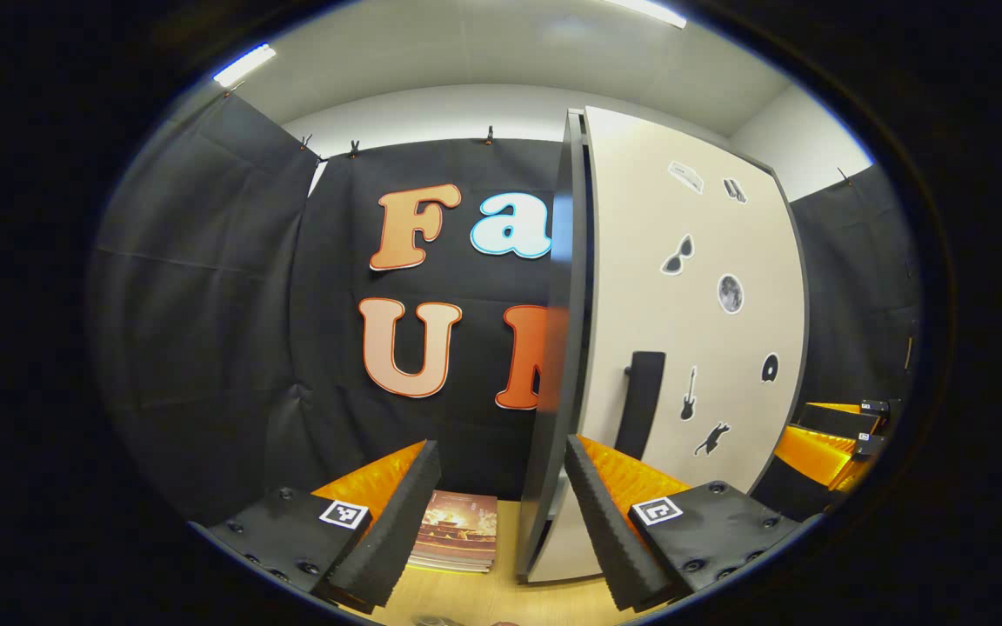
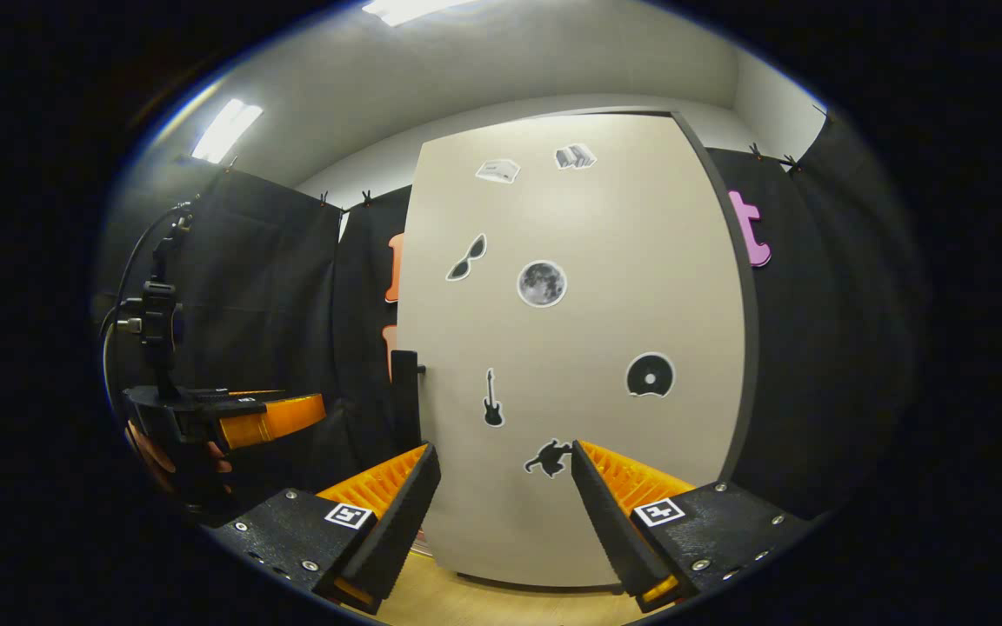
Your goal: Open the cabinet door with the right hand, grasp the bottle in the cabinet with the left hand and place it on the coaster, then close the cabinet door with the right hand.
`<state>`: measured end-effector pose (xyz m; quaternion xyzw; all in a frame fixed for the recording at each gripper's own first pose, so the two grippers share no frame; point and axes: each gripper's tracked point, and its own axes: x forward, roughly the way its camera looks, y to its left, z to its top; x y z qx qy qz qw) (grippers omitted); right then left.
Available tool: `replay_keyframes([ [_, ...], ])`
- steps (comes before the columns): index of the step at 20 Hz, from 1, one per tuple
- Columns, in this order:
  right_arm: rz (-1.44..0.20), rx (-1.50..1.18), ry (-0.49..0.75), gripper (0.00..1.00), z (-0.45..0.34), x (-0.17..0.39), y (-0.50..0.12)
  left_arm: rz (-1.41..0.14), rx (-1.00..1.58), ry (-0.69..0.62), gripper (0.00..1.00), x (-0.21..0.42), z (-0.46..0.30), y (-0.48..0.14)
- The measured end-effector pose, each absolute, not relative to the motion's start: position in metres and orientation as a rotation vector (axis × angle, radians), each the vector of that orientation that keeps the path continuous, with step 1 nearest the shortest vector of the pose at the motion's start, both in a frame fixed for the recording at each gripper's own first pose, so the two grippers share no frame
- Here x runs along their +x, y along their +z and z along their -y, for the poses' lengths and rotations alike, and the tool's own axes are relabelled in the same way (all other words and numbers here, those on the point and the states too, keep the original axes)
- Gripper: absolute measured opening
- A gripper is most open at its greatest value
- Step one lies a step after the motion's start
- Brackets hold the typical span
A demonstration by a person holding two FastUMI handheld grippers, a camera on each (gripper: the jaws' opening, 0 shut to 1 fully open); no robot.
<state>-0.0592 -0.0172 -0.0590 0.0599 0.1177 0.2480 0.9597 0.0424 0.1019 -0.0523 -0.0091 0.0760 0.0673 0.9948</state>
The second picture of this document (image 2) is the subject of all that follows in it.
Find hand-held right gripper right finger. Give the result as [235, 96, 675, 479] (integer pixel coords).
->
[571, 439, 815, 614]

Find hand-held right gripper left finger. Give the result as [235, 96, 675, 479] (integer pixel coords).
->
[205, 442, 443, 616]

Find black cabinet door handle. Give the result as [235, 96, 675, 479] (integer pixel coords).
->
[390, 350, 426, 455]

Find beige cabinet door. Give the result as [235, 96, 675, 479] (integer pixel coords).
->
[397, 113, 747, 588]

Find black backdrop cloth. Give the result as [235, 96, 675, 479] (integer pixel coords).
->
[92, 109, 928, 523]

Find ceiling light panel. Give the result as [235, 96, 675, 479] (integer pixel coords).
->
[362, 0, 478, 27]
[191, 98, 264, 164]

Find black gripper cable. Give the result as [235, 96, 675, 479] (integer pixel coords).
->
[101, 202, 193, 410]

